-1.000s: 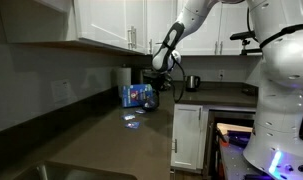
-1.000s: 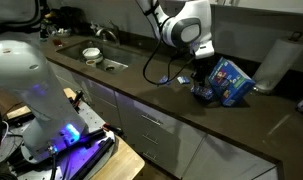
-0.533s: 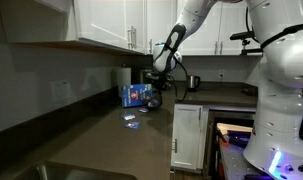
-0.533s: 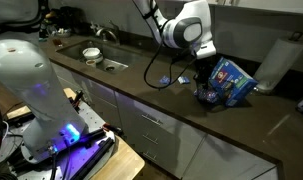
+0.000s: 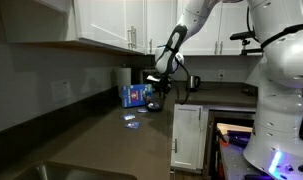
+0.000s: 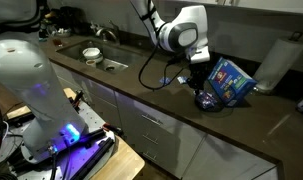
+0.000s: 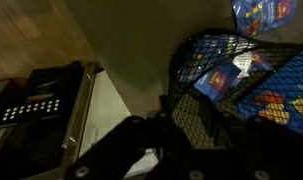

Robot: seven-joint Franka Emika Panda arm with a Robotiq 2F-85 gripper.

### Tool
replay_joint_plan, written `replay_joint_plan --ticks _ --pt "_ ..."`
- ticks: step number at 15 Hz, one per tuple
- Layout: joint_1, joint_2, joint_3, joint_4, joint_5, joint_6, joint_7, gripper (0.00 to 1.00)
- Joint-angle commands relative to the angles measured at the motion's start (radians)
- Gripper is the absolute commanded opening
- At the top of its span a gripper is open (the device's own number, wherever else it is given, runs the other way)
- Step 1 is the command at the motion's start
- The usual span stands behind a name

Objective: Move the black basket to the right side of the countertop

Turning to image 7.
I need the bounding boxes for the blue sticker packet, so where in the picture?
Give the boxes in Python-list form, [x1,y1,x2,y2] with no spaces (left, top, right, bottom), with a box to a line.
[176,34,256,85]

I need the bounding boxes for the blue cardboard box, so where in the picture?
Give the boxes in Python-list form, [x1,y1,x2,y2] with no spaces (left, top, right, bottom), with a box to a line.
[236,49,303,140]

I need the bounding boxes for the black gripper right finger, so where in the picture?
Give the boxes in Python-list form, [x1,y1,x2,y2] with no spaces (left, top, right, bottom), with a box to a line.
[197,99,303,180]

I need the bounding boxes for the white lower cabinet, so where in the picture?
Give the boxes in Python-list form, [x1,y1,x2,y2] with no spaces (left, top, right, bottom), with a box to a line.
[78,70,159,178]

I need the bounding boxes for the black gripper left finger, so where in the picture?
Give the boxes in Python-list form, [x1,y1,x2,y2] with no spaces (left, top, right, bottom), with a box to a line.
[64,94,192,180]

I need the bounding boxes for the black wire mesh basket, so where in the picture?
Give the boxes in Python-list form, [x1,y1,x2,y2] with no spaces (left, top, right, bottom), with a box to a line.
[166,27,303,152]

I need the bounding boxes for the small blue loose packet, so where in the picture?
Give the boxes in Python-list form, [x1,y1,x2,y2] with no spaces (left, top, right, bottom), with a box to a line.
[231,0,298,37]

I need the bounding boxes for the black kitchen appliance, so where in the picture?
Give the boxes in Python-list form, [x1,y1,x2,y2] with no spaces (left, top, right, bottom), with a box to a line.
[0,61,104,180]

